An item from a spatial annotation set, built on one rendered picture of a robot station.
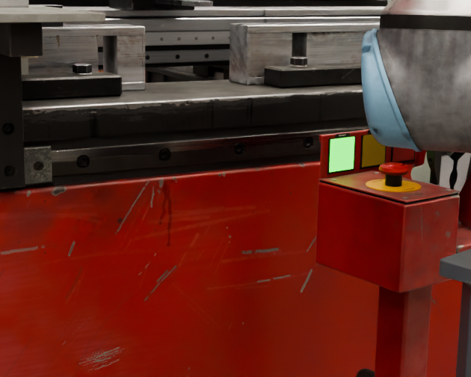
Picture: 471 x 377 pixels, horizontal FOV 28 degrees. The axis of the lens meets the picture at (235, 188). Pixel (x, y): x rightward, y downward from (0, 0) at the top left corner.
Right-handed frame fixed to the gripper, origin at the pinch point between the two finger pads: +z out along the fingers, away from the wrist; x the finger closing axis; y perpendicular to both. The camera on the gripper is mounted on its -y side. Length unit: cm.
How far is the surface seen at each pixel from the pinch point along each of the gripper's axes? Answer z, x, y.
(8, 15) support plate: -24, 55, 20
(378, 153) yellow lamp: -5.5, 4.1, 9.8
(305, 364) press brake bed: 32.7, 3.3, 21.0
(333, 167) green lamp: -4.5, 12.9, 9.7
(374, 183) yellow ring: -3.7, 11.2, 3.5
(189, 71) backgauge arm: -3, -15, 85
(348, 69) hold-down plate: -13.6, -8.1, 29.6
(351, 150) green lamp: -6.5, 9.6, 9.9
